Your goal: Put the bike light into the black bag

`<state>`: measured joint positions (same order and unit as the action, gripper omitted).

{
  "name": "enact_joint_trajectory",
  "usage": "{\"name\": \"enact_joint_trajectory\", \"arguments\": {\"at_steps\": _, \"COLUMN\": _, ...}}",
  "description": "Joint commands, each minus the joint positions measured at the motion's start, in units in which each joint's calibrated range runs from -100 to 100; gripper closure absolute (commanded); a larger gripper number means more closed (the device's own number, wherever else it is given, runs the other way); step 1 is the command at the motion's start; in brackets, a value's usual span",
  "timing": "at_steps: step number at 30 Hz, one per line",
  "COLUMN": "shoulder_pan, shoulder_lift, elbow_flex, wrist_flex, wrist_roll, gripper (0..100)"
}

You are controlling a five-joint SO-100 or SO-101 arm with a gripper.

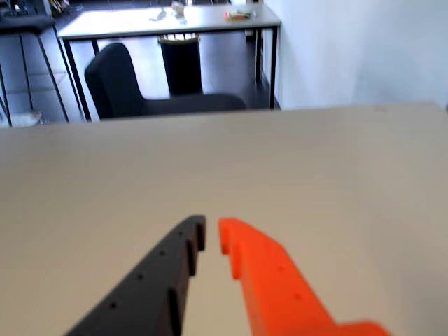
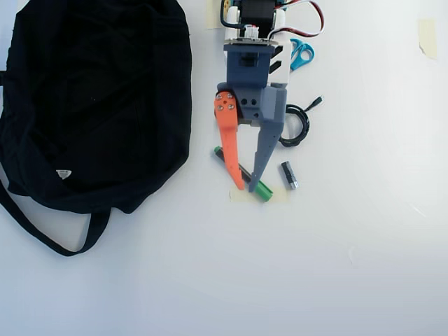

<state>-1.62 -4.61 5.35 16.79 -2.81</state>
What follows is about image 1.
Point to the orange and green packet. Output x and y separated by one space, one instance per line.
238 14

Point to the grey table with black legs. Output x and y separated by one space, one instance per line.
122 22

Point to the black upholstered chair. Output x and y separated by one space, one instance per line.
115 80

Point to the small grey crumpled item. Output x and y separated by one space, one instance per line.
160 14

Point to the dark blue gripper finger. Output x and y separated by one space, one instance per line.
147 290

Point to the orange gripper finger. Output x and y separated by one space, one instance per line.
276 287

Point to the black waste bin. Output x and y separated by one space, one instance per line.
183 66

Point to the small pale clutter item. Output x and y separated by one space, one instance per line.
178 10

